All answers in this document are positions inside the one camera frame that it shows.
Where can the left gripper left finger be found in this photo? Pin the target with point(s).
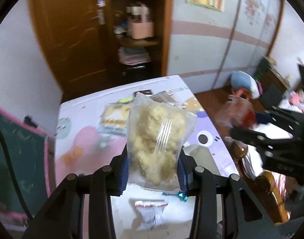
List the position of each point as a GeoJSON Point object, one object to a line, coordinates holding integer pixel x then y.
{"type": "Point", "coordinates": [119, 175]}

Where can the blue white plush toy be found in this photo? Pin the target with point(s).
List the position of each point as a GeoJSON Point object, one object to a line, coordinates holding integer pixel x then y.
{"type": "Point", "coordinates": [240, 79]}

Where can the beige wafer packet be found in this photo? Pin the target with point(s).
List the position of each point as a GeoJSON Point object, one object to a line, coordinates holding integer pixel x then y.
{"type": "Point", "coordinates": [167, 97]}

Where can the clear bag of yellow snacks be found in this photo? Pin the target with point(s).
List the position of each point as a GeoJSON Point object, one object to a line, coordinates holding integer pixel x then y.
{"type": "Point", "coordinates": [156, 133]}

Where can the green snack packet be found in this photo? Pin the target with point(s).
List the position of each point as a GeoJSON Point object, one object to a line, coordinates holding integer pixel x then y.
{"type": "Point", "coordinates": [125, 100]}

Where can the folded towels stack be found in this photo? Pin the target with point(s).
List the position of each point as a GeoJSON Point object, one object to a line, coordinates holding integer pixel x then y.
{"type": "Point", "coordinates": [133, 56]}

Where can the red white snack packet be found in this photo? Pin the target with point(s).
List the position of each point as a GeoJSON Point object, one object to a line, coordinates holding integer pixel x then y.
{"type": "Point", "coordinates": [151, 214]}

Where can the pink small stool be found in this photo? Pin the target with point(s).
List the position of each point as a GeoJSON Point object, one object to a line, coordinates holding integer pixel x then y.
{"type": "Point", "coordinates": [242, 93]}

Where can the dark brown snack packet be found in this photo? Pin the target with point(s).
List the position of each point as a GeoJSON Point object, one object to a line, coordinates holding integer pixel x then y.
{"type": "Point", "coordinates": [144, 92]}

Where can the red snack bag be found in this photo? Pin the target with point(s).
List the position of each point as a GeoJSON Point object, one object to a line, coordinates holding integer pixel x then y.
{"type": "Point", "coordinates": [236, 112]}

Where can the wooden bed post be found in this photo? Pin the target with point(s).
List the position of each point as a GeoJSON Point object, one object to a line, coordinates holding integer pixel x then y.
{"type": "Point", "coordinates": [267, 186]}

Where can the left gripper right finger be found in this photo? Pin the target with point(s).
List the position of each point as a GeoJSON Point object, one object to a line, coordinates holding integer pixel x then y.
{"type": "Point", "coordinates": [185, 173]}

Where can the green chalkboard pink frame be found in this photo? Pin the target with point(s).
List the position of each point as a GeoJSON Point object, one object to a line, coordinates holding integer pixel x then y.
{"type": "Point", "coordinates": [27, 151]}

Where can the cartoon print tablecloth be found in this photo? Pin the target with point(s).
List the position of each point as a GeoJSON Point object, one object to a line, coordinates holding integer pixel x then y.
{"type": "Point", "coordinates": [82, 149]}

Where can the wooden shelf unit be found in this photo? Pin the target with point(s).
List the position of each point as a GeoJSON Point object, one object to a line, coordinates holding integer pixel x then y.
{"type": "Point", "coordinates": [157, 46]}

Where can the pink storage basket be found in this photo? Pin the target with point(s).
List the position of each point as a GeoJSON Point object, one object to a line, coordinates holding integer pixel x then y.
{"type": "Point", "coordinates": [139, 21]}

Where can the brown wooden door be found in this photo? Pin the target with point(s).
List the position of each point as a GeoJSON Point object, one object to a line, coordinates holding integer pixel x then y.
{"type": "Point", "coordinates": [71, 40]}

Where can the yellow white snack packet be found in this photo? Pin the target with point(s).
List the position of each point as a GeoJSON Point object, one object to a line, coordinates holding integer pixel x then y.
{"type": "Point", "coordinates": [114, 119]}

